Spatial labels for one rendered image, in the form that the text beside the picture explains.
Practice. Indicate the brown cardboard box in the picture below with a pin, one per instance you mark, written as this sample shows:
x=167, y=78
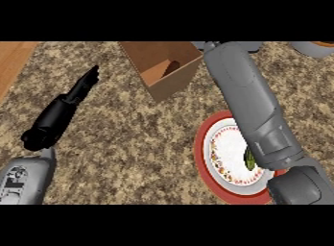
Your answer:
x=172, y=80

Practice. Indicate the white plate with red rim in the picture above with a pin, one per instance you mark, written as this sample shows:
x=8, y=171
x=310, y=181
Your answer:
x=226, y=150

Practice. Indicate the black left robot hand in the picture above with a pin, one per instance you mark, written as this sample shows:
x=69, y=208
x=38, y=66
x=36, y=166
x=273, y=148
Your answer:
x=55, y=117

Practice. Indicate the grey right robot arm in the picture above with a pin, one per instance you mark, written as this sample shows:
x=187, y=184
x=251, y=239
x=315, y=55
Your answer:
x=250, y=96

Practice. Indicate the greenish brown sweet potato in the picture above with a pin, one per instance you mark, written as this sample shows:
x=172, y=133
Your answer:
x=248, y=159

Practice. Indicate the grey round pot orange rim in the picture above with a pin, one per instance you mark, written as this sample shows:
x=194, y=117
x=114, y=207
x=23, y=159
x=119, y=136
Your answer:
x=315, y=49

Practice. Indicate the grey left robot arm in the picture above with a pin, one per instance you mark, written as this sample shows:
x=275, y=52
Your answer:
x=24, y=182

